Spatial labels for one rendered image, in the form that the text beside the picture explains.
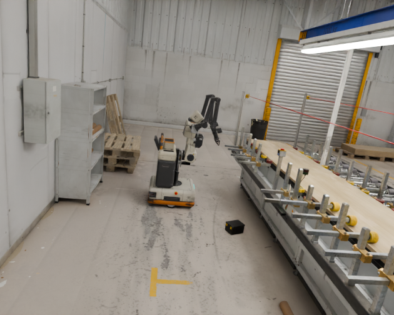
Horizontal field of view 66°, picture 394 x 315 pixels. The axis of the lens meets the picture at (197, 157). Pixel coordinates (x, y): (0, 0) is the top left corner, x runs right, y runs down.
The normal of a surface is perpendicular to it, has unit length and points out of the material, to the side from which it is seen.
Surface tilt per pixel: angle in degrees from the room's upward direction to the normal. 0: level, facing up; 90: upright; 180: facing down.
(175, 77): 90
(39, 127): 90
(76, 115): 90
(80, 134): 90
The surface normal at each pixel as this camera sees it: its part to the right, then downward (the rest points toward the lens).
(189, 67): 0.09, 0.28
